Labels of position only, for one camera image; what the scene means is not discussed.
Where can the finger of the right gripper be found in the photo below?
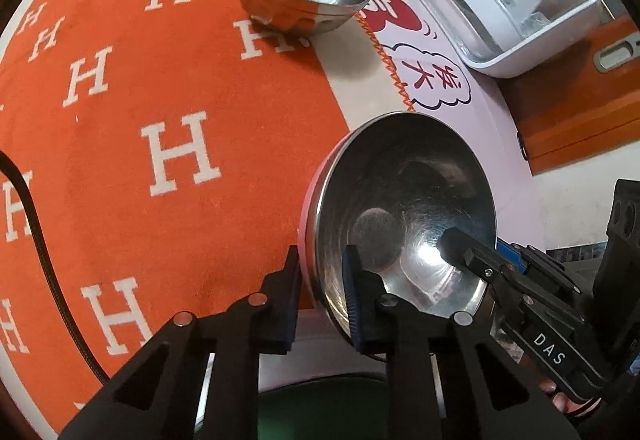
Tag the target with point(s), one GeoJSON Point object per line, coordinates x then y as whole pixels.
{"type": "Point", "coordinates": [537, 270]}
{"type": "Point", "coordinates": [525, 311]}

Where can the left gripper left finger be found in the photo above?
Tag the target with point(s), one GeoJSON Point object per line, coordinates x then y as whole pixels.
{"type": "Point", "coordinates": [198, 375]}

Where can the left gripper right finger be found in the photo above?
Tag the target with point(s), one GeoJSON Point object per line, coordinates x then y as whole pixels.
{"type": "Point", "coordinates": [447, 377]}

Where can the green plate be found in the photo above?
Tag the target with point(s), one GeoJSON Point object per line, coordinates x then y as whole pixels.
{"type": "Point", "coordinates": [345, 407]}

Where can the white plate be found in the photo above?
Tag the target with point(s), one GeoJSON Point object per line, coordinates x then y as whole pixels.
{"type": "Point", "coordinates": [318, 351]}

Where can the orange wooden sliding door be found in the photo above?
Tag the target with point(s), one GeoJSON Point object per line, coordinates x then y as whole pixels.
{"type": "Point", "coordinates": [565, 110]}

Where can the white printed tablecloth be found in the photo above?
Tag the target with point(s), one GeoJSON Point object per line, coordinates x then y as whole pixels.
{"type": "Point", "coordinates": [394, 56]}

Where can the orange H-pattern table runner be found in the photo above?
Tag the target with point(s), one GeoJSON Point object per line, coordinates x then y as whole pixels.
{"type": "Point", "coordinates": [168, 146]}

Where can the silver door handle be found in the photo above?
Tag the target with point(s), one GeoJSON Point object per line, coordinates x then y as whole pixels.
{"type": "Point", "coordinates": [618, 54]}

